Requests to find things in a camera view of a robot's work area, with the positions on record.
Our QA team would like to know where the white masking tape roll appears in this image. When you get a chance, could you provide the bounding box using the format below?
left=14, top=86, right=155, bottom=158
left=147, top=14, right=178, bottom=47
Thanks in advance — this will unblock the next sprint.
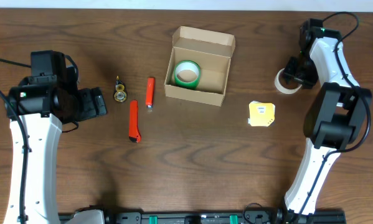
left=274, top=68, right=302, bottom=95

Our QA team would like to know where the yellow sticky note pad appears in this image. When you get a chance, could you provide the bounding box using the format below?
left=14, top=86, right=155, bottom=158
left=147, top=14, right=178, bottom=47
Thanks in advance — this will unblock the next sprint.
left=248, top=101, right=275, bottom=127

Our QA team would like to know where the small orange lighter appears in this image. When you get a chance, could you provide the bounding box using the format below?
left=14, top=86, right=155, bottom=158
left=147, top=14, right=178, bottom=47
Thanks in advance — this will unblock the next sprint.
left=145, top=77, right=155, bottom=109

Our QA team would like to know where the green tape roll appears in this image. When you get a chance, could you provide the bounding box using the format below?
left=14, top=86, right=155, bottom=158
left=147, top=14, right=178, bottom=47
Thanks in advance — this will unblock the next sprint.
left=173, top=60, right=201, bottom=90

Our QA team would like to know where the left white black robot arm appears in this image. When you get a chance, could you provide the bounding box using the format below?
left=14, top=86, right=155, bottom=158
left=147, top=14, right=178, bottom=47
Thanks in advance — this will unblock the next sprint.
left=4, top=50, right=107, bottom=223

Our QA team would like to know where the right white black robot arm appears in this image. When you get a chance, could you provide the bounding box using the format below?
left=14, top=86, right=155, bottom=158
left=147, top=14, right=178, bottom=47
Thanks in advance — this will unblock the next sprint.
left=277, top=19, right=372, bottom=223

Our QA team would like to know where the long orange utility knife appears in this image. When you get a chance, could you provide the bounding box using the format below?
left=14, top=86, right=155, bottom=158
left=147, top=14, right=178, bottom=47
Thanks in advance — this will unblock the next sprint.
left=128, top=100, right=141, bottom=142

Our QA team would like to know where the open brown cardboard box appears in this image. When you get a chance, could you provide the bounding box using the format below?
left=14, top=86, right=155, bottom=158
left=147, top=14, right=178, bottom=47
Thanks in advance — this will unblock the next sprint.
left=164, top=26, right=236, bottom=106

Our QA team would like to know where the right black cable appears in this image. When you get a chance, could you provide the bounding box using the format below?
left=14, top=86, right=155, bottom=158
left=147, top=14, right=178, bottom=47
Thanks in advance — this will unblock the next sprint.
left=293, top=11, right=372, bottom=218

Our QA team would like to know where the black cable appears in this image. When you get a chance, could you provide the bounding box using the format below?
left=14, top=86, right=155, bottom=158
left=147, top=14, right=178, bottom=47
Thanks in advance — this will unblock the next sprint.
left=0, top=55, right=31, bottom=224
left=293, top=11, right=372, bottom=218

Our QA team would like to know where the left black cable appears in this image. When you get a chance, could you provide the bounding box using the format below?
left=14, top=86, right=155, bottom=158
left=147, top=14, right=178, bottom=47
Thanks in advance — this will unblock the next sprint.
left=0, top=55, right=31, bottom=224

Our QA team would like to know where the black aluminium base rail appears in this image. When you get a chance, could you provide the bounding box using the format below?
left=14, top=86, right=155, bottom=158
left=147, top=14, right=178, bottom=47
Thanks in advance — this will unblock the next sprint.
left=58, top=205, right=347, bottom=224

